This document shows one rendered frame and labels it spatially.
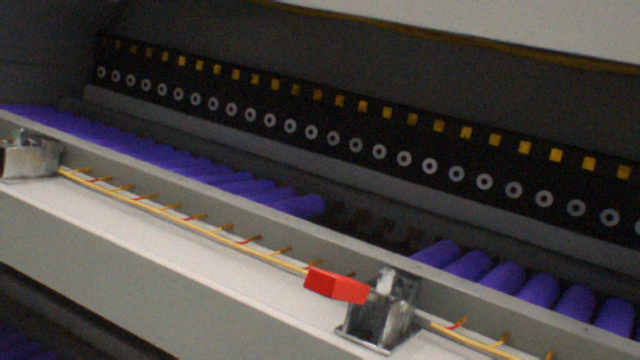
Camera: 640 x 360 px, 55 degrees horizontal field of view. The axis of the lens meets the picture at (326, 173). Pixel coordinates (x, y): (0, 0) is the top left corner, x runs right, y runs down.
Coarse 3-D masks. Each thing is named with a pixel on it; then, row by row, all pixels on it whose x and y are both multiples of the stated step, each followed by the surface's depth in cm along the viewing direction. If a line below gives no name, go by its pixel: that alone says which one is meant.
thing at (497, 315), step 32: (0, 128) 46; (32, 128) 45; (64, 160) 43; (96, 160) 42; (128, 160) 41; (160, 192) 39; (192, 192) 38; (224, 192) 38; (192, 224) 36; (224, 224) 37; (256, 224) 35; (288, 224) 34; (288, 256) 34; (320, 256) 33; (352, 256) 32; (384, 256) 32; (448, 288) 30; (480, 288) 30; (448, 320) 30; (480, 320) 29; (512, 320) 29; (544, 320) 28; (576, 320) 29; (544, 352) 28; (576, 352) 27; (608, 352) 27
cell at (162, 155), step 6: (180, 150) 49; (186, 150) 50; (132, 156) 44; (138, 156) 45; (144, 156) 45; (150, 156) 46; (156, 156) 46; (162, 156) 47; (168, 156) 47; (174, 156) 48; (180, 156) 48; (186, 156) 49; (192, 156) 49
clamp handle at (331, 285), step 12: (312, 276) 22; (324, 276) 22; (336, 276) 22; (384, 276) 28; (396, 276) 28; (312, 288) 22; (324, 288) 22; (336, 288) 22; (348, 288) 23; (360, 288) 24; (384, 288) 28; (348, 300) 23; (360, 300) 24; (372, 300) 26; (384, 300) 27
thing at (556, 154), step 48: (96, 48) 61; (144, 48) 57; (144, 96) 58; (240, 96) 53; (288, 96) 50; (336, 96) 48; (288, 144) 51; (384, 144) 46; (432, 144) 45; (480, 144) 43; (528, 144) 41; (480, 192) 43; (528, 192) 42; (576, 192) 40; (624, 192) 39; (624, 240) 39
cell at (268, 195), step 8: (248, 192) 41; (256, 192) 41; (264, 192) 42; (272, 192) 42; (280, 192) 43; (288, 192) 44; (296, 192) 45; (256, 200) 40; (264, 200) 41; (272, 200) 42
